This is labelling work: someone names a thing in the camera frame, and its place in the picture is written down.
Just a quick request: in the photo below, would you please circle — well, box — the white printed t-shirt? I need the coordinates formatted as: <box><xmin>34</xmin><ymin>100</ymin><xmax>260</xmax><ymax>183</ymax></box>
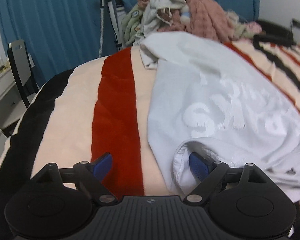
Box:
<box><xmin>140</xmin><ymin>32</ymin><xmax>300</xmax><ymax>202</ymax></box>

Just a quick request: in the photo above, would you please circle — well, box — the striped red black cream blanket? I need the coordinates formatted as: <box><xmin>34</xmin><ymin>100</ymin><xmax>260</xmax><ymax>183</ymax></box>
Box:
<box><xmin>0</xmin><ymin>42</ymin><xmax>300</xmax><ymax>239</ymax></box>

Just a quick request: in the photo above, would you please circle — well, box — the white desk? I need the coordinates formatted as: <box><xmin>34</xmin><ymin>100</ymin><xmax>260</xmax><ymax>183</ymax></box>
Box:
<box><xmin>0</xmin><ymin>70</ymin><xmax>24</xmax><ymax>156</ymax></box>

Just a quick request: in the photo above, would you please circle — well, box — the black chair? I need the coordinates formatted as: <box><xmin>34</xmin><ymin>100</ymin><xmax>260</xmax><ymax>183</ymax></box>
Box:
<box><xmin>0</xmin><ymin>39</ymin><xmax>41</xmax><ymax>138</ymax></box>

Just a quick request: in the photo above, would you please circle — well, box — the black armchair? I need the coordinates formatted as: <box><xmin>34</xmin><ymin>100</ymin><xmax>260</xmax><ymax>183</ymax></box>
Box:
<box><xmin>253</xmin><ymin>20</ymin><xmax>296</xmax><ymax>47</ymax></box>

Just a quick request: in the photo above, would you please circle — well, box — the blue curtain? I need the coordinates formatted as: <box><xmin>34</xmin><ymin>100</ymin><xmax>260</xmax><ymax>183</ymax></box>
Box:
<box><xmin>0</xmin><ymin>0</ymin><xmax>260</xmax><ymax>86</ymax></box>

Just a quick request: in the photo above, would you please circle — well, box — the pink fuzzy blanket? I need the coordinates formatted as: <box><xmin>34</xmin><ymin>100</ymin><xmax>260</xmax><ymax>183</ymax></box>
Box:
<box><xmin>151</xmin><ymin>0</ymin><xmax>262</xmax><ymax>43</ymax></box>

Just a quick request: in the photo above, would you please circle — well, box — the pale green printed garment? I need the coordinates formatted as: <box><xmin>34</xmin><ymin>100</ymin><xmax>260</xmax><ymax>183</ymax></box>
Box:
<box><xmin>121</xmin><ymin>1</ymin><xmax>149</xmax><ymax>47</ymax></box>

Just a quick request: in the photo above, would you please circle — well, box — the silver tripod stand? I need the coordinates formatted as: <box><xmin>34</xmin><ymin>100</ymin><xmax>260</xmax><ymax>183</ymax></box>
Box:
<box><xmin>98</xmin><ymin>0</ymin><xmax>124</xmax><ymax>58</ymax></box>

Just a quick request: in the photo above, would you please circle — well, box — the cream white crumpled garment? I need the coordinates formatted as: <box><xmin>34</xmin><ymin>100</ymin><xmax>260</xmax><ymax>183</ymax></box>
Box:
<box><xmin>141</xmin><ymin>0</ymin><xmax>186</xmax><ymax>37</ymax></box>

